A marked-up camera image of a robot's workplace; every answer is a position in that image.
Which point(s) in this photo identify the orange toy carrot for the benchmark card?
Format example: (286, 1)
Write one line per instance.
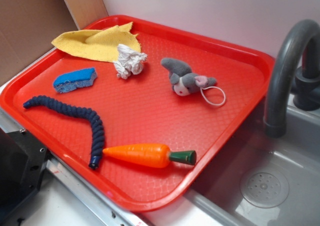
(153, 155)

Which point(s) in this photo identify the grey toy sink basin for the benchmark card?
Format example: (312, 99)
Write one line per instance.
(257, 180)

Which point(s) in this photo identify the crumpled white paper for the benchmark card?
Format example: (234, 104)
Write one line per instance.
(129, 62)

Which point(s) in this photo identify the blue sponge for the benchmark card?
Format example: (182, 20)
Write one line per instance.
(76, 79)

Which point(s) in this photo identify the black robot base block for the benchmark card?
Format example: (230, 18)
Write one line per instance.
(23, 159)

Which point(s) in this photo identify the grey plush mouse toy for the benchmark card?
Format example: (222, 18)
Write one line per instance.
(185, 82)

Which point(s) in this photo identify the grey toy faucet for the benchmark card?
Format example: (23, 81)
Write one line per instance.
(282, 81)

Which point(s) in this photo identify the red plastic tray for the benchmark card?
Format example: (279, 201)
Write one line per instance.
(143, 109)

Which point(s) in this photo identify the yellow cloth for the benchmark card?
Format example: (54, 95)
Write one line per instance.
(97, 45)

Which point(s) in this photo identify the brown cardboard panel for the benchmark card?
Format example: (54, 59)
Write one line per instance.
(27, 28)

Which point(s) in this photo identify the dark grey faucet handle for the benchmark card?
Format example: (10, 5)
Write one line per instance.
(307, 76)

